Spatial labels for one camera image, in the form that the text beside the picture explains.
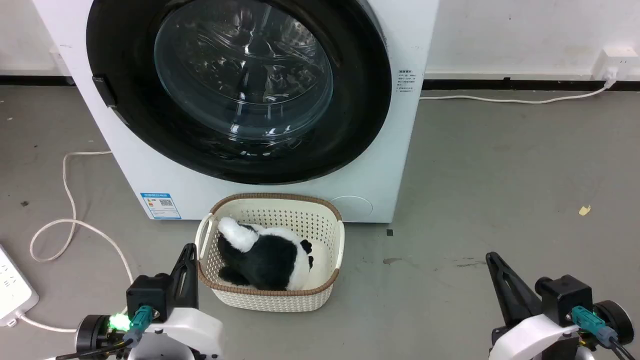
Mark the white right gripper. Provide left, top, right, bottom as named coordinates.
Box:
left=485, top=251, right=583, bottom=360

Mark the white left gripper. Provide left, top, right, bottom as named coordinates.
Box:
left=127, top=243, right=224, bottom=360

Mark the white front-load washing machine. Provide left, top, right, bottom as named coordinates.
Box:
left=32, top=0, right=441, bottom=224

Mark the black round glass washer door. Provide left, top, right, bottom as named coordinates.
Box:
left=86, top=0, right=393, bottom=185

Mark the blue energy label sticker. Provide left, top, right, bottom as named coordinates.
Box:
left=140, top=192, right=182, bottom=220

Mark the black and white panda plush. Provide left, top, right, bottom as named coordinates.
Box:
left=216, top=216, right=315, bottom=292

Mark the cream plastic laundry basket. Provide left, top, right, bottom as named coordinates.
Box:
left=195, top=193, right=346, bottom=313

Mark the white power strip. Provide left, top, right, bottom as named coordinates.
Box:
left=0, top=243, right=40, bottom=328

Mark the round white filter cover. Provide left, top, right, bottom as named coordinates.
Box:
left=329, top=195, right=374, bottom=220

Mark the small text sticker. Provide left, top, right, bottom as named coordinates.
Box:
left=397, top=69, right=416, bottom=95

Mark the right teal plug black cable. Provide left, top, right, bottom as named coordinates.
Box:
left=571, top=305, right=638, bottom=360

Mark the white power strip cable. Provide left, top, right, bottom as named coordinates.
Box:
left=16, top=150, right=135, bottom=334

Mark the white washer power cable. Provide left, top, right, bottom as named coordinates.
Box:
left=419, top=80, right=615, bottom=105

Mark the black door handle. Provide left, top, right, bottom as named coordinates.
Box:
left=92, top=75, right=118, bottom=108

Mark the white wall socket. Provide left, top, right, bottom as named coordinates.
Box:
left=593, top=47, right=640, bottom=82

